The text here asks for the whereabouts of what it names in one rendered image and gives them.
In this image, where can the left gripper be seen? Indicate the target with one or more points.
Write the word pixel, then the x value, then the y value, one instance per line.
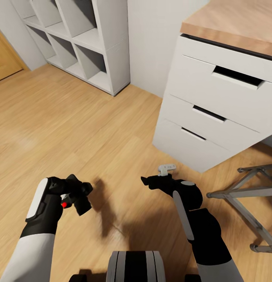
pixel 78 189

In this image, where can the bookcase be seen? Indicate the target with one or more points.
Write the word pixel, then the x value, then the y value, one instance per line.
pixel 86 38

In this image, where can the door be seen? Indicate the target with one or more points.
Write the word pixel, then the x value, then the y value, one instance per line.
pixel 10 62

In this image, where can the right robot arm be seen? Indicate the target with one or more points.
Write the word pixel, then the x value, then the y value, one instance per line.
pixel 214 262

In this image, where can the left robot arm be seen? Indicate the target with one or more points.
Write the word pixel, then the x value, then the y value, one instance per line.
pixel 31 260

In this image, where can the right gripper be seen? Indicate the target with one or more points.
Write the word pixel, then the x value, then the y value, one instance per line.
pixel 156 181

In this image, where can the digital camera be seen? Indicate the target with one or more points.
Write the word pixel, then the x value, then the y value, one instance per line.
pixel 82 204

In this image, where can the taboret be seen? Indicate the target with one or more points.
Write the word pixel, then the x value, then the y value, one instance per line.
pixel 234 192

